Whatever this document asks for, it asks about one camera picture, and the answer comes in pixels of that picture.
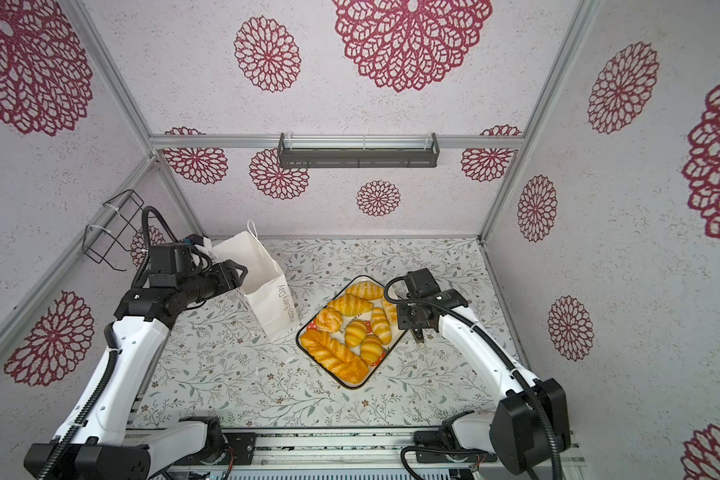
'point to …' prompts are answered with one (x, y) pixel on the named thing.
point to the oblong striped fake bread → (381, 326)
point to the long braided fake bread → (336, 357)
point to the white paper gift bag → (265, 290)
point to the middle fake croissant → (349, 305)
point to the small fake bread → (391, 311)
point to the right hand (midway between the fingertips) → (408, 312)
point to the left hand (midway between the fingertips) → (236, 279)
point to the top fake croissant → (366, 290)
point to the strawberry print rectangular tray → (339, 335)
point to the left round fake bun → (328, 319)
